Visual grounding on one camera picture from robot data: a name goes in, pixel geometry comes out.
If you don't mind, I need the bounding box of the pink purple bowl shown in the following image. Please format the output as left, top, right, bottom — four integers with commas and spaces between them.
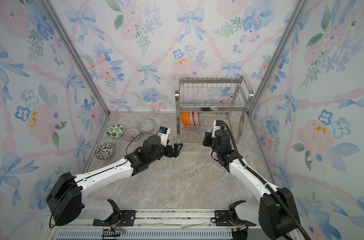
188, 112, 195, 127

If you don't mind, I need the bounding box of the dark speckled bowl left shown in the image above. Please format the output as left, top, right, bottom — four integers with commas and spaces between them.
94, 143, 115, 160

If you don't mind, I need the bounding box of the aluminium corner post left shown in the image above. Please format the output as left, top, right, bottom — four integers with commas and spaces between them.
38, 0, 110, 116

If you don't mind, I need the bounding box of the green geometric pattern bowl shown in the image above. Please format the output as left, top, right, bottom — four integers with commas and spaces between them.
137, 119, 155, 133

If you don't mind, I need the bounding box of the aluminium corner post right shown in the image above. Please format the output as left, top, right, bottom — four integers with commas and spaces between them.
248, 0, 308, 117

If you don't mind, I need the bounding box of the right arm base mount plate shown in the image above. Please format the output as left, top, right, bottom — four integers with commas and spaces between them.
211, 210, 256, 228

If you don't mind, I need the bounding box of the purple glass bowl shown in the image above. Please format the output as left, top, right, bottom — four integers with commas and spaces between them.
123, 128, 141, 142

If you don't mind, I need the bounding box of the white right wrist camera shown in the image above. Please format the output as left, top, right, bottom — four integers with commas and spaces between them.
213, 120, 225, 131

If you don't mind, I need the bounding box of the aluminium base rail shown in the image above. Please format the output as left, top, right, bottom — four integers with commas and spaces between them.
44, 209, 268, 240

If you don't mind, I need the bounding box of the stainless steel dish rack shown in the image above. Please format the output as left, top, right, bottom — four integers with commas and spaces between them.
175, 76, 254, 143

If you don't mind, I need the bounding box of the green leaf pattern bowl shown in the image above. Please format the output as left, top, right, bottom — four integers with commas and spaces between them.
106, 124, 125, 140

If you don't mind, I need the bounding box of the aluminium corner post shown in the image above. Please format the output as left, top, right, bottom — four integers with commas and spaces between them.
38, 0, 110, 116
248, 0, 308, 117

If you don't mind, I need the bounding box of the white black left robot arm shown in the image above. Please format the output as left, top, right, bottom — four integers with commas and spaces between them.
46, 135, 183, 228

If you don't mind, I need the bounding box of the orange white bowl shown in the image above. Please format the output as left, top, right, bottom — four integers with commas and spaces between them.
181, 112, 190, 126

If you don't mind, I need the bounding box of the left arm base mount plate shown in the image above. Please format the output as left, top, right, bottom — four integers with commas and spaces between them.
93, 210, 137, 227

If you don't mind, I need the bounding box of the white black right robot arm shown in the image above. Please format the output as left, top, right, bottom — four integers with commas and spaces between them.
203, 129, 302, 240

